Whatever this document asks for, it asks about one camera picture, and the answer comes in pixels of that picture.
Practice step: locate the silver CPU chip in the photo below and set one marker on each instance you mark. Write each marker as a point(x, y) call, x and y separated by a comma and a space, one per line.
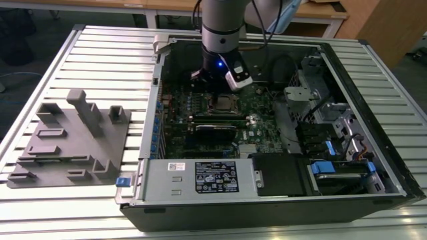
point(229, 103)

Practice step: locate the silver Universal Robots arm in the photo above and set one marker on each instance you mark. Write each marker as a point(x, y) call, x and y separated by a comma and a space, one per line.
point(220, 25)

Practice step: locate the black RAM slot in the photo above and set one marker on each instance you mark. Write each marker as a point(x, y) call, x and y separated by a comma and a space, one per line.
point(220, 122)
point(236, 116)

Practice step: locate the grey case latch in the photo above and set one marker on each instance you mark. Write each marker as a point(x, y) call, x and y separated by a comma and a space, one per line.
point(160, 42)

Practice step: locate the black graphics card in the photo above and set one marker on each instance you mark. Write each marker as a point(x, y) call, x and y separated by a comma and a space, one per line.
point(215, 135)

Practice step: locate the green motherboard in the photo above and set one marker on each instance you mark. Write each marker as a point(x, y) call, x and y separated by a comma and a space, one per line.
point(263, 140)

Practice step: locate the silver chipset heatsink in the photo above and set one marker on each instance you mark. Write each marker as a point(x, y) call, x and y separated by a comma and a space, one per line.
point(248, 148)

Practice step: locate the silver drive cage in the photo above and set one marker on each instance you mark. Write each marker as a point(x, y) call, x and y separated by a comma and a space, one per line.
point(320, 82)

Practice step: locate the black drive bay cage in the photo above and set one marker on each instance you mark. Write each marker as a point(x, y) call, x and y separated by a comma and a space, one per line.
point(315, 137)

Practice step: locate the wooden desk white legs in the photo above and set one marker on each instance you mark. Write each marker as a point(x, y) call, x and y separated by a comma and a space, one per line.
point(67, 2)
point(316, 12)

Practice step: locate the blue plastic clip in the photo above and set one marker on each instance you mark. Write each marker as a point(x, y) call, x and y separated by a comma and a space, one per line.
point(329, 147)
point(369, 167)

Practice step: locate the silver power supply unit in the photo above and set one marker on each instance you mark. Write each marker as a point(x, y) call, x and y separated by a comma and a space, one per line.
point(156, 185)

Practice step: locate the grey parts rack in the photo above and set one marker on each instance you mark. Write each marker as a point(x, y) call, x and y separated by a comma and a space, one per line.
point(76, 145)

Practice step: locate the blue disk carrier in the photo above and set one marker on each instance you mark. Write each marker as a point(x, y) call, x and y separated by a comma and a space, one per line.
point(321, 167)

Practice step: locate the blue case latch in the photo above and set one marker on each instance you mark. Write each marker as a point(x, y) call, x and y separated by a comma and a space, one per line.
point(123, 182)

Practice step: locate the wooden cabinet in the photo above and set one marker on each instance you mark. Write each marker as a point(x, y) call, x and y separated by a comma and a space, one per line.
point(383, 25)

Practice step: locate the black PC case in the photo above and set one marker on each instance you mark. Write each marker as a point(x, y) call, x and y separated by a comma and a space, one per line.
point(233, 220)

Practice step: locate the black office chair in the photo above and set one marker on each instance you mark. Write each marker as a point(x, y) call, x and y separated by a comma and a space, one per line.
point(16, 37)

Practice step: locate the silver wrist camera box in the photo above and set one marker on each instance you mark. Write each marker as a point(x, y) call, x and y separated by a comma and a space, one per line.
point(239, 77)

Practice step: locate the silver drive bracket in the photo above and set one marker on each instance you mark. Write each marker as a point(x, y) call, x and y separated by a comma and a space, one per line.
point(296, 96)

